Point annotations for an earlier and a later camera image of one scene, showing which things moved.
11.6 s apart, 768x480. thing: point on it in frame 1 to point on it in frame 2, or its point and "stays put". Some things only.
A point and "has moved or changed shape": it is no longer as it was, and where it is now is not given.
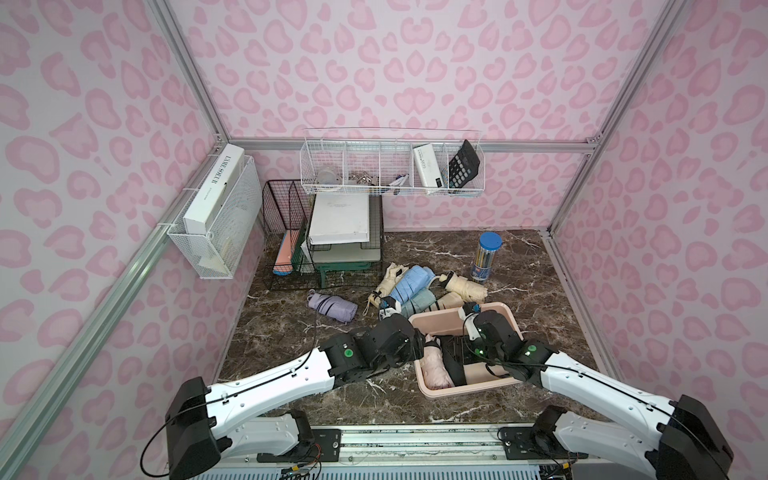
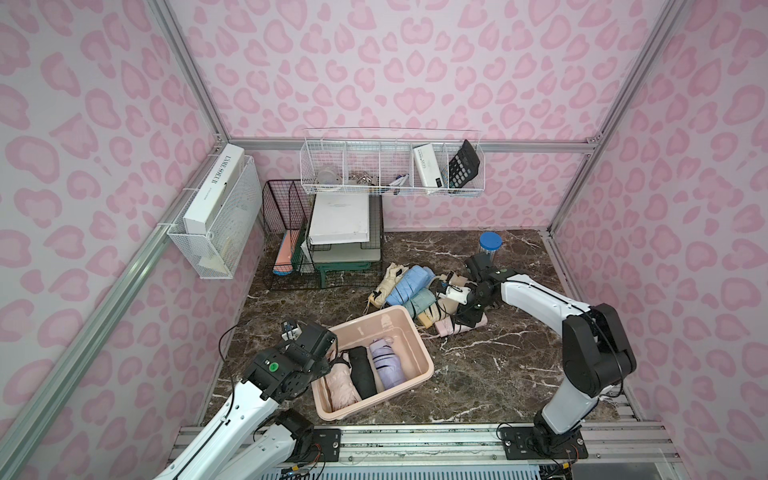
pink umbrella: x=436 y=371 to x=341 y=387
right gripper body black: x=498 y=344 to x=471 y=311
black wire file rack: x=320 y=241 stays put
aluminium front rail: x=420 y=447 stays put
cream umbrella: x=387 y=287 stays put
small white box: x=428 y=165 stays put
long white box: x=203 y=213 stays put
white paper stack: x=340 y=218 stays put
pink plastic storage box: x=479 y=379 to x=397 y=324
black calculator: x=464 y=167 stays put
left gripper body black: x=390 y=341 to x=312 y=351
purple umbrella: x=335 y=308 has moved or changed shape
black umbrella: x=452 y=348 has moved or changed shape
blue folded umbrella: x=413 y=280 stays put
